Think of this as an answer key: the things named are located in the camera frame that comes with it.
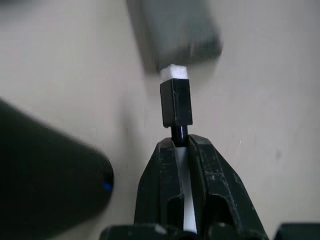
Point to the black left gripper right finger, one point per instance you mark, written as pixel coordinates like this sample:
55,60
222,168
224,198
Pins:
220,190

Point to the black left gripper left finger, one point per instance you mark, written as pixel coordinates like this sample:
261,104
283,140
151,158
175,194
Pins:
160,190

